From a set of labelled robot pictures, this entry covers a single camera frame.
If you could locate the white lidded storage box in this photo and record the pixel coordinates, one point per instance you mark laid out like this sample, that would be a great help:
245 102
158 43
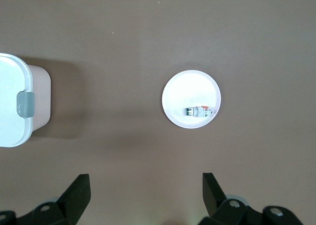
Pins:
10 99

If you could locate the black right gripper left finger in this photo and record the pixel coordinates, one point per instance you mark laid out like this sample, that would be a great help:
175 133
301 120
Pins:
74 200

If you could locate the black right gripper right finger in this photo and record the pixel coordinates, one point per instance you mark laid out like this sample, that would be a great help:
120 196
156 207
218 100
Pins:
214 198

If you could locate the pink round plate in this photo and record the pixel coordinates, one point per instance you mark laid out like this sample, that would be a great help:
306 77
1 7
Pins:
182 91

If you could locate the white green push-button switch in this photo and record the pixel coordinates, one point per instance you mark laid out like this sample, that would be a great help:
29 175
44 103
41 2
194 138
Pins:
197 111

